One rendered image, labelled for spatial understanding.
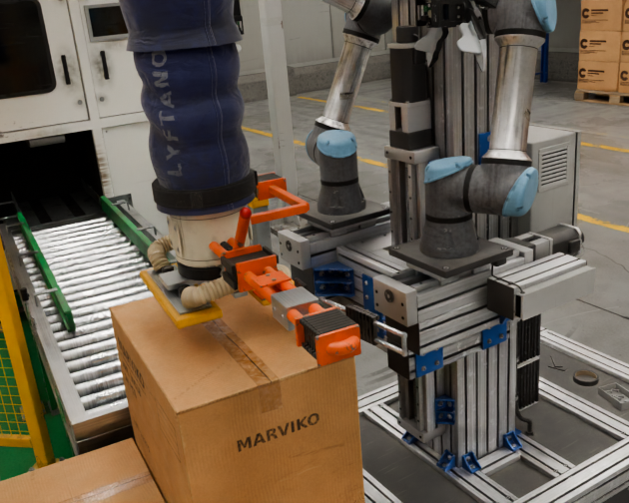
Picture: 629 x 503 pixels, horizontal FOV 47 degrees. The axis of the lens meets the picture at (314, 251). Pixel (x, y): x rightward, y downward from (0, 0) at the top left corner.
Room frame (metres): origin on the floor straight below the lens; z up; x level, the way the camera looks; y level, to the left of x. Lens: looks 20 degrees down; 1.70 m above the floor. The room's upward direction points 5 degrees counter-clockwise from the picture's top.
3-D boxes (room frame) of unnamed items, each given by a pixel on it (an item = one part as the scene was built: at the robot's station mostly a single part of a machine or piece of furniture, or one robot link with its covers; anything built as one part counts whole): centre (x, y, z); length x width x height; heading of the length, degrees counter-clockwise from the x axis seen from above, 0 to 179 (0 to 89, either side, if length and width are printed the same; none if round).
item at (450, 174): (1.73, -0.35, 1.20); 0.13 x 0.12 x 0.14; 56
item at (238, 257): (1.35, 0.13, 1.18); 0.10 x 0.08 x 0.06; 114
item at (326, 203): (2.16, -0.10, 1.09); 0.15 x 0.15 x 0.10
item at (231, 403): (1.58, 0.24, 0.74); 0.60 x 0.40 x 0.40; 26
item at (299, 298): (1.15, 0.04, 1.17); 0.07 x 0.07 x 0.04; 24
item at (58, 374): (2.82, 1.20, 0.50); 2.31 x 0.05 x 0.19; 26
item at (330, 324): (1.02, -0.01, 1.18); 0.08 x 0.07 x 0.05; 24
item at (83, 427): (1.91, 0.40, 0.58); 0.70 x 0.03 x 0.06; 116
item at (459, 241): (1.73, -0.34, 1.09); 0.15 x 0.15 x 0.10
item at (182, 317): (1.53, 0.32, 1.08); 0.34 x 0.10 x 0.05; 24
